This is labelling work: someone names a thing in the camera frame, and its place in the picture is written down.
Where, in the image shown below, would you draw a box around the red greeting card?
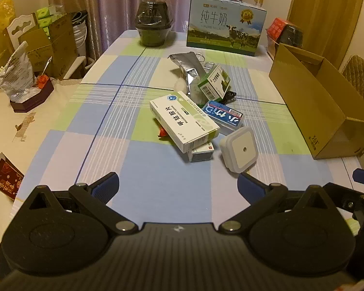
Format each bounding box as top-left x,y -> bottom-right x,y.
0,153 -> 25,201

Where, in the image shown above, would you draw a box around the beige embroidered cloth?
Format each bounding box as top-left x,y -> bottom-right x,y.
0,79 -> 88,194

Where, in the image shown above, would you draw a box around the wooden door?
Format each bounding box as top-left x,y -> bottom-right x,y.
287,0 -> 364,67

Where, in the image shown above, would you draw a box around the grey bag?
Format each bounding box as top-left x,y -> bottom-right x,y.
71,10 -> 88,58

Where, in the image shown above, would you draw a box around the slender metal utensil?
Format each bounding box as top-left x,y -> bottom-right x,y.
41,56 -> 53,76

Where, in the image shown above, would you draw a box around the large white medicine box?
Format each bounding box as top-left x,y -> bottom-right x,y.
149,91 -> 220,154

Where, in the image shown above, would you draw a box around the checked cloth desktop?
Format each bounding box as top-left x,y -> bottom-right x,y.
14,30 -> 364,228

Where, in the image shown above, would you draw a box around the silver foil pouch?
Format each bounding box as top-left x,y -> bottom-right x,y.
168,52 -> 208,96

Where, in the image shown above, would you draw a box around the quilted chair cushion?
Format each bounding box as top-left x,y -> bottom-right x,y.
341,55 -> 364,97

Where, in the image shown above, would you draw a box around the wrapped black bowl stack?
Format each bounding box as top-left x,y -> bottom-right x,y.
135,0 -> 174,48

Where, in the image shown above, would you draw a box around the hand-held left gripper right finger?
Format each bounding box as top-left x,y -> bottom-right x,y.
220,171 -> 326,235

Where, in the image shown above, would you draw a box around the white square night light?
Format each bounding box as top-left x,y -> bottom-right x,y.
219,126 -> 260,172

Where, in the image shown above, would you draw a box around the green and white small box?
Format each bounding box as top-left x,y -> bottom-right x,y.
198,64 -> 232,101

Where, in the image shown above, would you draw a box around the white carved chair back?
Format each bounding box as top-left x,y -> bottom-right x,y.
2,14 -> 40,55

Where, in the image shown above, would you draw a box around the small brown cardboard box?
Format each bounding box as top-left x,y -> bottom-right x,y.
20,29 -> 53,72

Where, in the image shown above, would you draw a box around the green tissue packs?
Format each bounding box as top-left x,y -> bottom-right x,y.
35,5 -> 59,37

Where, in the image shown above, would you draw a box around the tall brown cardboard box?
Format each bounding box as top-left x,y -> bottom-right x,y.
49,14 -> 81,78

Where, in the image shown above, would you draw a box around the black cable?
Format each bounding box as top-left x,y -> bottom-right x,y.
220,90 -> 237,104

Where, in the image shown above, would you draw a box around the red wrapped package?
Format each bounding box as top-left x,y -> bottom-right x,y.
266,16 -> 292,41

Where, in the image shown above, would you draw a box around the crumpled silver plastic bag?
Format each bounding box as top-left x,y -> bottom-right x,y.
0,41 -> 34,102

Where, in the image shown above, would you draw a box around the small red white box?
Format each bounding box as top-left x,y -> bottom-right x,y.
187,141 -> 215,162

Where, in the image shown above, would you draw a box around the blue milk carton box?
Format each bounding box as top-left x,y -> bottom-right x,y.
186,0 -> 267,57

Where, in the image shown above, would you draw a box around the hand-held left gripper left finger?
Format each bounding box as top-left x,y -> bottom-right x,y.
27,171 -> 138,235

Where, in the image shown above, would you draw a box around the blue flat box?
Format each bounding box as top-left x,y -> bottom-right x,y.
202,101 -> 246,136

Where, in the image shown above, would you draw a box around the dark red box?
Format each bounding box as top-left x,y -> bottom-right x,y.
10,79 -> 54,113

